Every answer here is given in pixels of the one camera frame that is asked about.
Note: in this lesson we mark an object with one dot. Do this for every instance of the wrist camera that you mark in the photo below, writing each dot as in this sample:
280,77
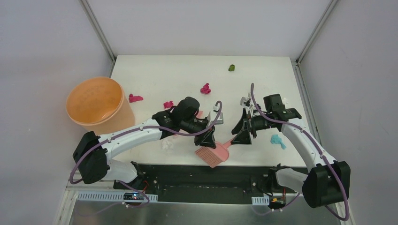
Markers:
215,116
246,102

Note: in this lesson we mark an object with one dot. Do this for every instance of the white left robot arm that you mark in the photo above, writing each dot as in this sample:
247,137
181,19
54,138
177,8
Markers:
94,155

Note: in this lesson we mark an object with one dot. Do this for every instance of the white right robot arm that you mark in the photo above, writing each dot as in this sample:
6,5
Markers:
327,181

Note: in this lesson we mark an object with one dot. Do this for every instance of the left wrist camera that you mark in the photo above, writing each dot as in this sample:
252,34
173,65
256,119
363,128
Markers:
215,116

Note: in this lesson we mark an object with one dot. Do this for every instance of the magenta paper scrap near dustpan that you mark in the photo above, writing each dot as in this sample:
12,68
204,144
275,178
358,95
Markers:
168,104

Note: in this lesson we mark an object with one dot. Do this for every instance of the magenta paper scrap by bucket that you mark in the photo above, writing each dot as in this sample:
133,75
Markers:
133,99

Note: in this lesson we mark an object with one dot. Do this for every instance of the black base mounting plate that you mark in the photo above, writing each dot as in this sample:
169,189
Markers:
203,184

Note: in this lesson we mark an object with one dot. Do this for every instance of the orange plastic bucket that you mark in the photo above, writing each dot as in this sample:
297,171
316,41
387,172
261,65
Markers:
99,104

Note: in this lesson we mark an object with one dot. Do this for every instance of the light blue paper scrap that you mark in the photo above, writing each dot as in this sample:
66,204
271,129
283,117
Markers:
276,139

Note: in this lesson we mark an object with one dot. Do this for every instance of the pink hand brush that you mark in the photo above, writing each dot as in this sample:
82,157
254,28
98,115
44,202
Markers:
214,153

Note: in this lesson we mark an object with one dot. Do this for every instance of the magenta paper scrap centre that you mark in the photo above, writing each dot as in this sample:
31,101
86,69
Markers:
205,89

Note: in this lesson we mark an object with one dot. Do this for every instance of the pink plastic dustpan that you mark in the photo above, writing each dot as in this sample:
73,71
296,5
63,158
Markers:
199,114

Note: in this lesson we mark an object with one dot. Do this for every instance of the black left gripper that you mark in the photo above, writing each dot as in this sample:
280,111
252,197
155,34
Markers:
206,128

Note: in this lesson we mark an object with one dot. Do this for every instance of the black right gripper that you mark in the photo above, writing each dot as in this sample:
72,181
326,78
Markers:
243,136

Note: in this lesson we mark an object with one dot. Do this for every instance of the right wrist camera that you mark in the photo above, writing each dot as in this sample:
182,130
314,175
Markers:
246,102

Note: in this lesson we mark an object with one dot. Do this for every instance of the green paper scrap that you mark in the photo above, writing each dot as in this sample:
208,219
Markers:
231,68

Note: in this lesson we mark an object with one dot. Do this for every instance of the white paper scrap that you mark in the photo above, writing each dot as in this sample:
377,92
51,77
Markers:
167,145

